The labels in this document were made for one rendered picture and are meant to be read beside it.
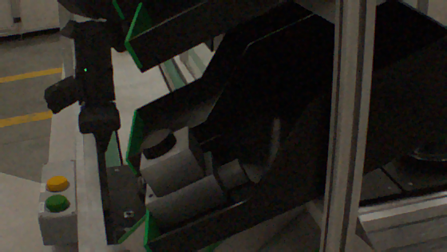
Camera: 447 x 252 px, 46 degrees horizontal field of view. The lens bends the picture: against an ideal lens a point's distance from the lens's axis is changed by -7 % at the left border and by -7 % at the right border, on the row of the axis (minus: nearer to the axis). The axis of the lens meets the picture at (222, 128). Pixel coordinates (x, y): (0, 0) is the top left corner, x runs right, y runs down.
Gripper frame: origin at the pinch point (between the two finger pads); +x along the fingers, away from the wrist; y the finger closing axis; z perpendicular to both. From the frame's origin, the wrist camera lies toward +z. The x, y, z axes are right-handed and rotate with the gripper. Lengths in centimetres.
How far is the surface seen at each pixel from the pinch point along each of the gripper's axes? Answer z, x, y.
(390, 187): -48, 12, 10
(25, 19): 75, 89, -519
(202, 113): -11.5, -12.8, 26.9
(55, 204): 9.5, 12.4, 0.2
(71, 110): 8, 24, -71
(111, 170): -1.1, 12.6, -10.3
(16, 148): 56, 110, -236
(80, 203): 5.2, 13.6, -1.1
